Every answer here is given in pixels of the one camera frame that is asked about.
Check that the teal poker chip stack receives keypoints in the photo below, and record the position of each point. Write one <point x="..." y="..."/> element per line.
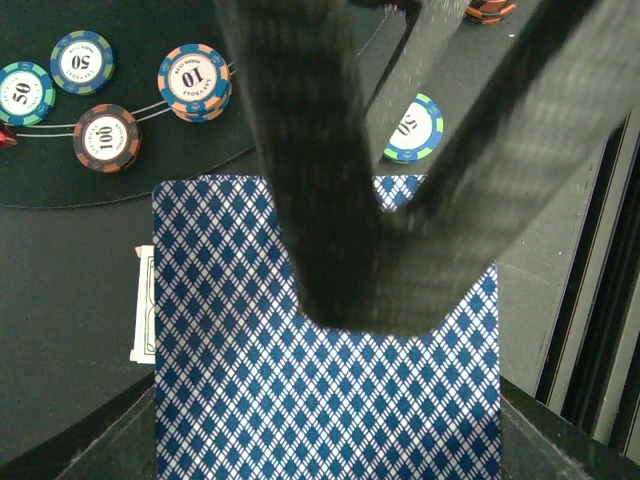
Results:
<point x="418" y="134"/>

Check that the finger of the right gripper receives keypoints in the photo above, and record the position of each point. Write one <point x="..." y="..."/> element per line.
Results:
<point x="567" y="81"/>
<point x="300" y="84"/>

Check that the purple chip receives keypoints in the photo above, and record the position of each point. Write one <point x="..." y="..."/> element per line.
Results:
<point x="195" y="82"/>

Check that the deck of playing cards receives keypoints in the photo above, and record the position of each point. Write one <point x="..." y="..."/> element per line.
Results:
<point x="247" y="388"/>

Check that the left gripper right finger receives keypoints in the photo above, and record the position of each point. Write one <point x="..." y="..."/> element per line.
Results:
<point x="538" y="444"/>

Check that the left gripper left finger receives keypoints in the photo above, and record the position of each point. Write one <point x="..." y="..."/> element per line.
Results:
<point x="116" y="441"/>

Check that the red triangular all-in button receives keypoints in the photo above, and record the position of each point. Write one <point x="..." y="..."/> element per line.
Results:
<point x="7" y="138"/>

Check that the round black poker mat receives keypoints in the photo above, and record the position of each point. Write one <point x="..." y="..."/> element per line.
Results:
<point x="42" y="171"/>

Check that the red-brown poker chip stack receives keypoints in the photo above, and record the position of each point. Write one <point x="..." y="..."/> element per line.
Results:
<point x="487" y="12"/>

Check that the red poker chip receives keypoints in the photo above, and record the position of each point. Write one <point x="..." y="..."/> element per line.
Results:
<point x="107" y="139"/>

